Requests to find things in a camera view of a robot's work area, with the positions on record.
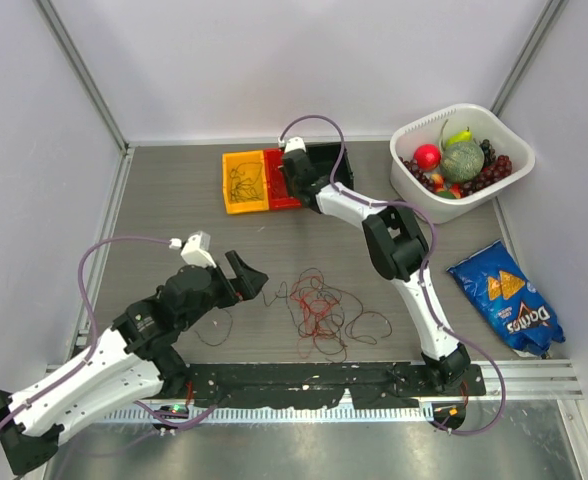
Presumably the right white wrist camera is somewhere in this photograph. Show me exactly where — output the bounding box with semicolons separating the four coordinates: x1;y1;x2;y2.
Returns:
279;136;307;154

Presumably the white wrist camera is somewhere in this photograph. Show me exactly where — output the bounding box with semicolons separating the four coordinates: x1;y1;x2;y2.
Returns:
169;231;217;268
279;136;307;154

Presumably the white plastic basket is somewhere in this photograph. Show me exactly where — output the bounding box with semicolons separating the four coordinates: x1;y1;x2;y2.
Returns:
389;103;535;224

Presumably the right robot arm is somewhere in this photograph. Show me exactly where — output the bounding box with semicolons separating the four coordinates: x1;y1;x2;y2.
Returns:
280;149;471;395

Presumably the black plastic bin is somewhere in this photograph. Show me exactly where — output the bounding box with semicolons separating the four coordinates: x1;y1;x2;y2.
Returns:
307;142;354;189

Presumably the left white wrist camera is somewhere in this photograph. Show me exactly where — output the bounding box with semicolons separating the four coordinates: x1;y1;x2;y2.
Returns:
169;231;217;268

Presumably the red apple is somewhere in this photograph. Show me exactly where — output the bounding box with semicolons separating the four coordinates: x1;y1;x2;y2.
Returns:
413;144;441;171

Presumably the red brown cable pile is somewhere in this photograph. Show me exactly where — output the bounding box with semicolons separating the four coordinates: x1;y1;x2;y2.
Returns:
263;267;393;362

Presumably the aluminium frame rail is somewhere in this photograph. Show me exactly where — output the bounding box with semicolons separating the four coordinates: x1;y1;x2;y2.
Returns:
497;359;584;401

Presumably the green melon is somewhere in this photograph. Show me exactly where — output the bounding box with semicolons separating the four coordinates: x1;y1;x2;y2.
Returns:
440;142;485;183

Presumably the small peach fruit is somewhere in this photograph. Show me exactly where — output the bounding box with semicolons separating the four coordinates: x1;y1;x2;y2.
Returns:
430;173;462;199

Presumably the dark red grape bunch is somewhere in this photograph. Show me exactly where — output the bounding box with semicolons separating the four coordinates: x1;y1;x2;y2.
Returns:
460;155;513;197

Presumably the yellow-green pear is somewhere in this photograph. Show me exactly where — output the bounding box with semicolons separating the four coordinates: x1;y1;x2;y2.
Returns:
445;128;473;148

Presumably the blue Doritos chip bag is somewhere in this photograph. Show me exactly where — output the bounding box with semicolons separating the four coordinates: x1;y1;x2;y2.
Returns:
447;240;565;357

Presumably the yellow plastic bin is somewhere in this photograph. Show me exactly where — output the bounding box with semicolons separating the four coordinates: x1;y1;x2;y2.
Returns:
222;150;269;215

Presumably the white slotted cable duct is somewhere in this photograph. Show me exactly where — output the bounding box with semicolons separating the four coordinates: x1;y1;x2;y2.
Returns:
103;403;434;424

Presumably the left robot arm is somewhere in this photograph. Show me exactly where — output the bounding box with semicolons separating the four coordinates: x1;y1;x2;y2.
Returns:
0;251;268;476

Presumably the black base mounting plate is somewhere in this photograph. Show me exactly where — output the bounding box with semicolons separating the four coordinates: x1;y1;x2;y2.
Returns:
185;362;486;410

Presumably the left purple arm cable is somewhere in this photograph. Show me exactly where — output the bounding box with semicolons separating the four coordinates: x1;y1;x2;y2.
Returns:
0;235;175;475

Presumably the red plastic bin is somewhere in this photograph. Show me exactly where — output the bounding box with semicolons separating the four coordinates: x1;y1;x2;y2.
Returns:
263;148;302;211

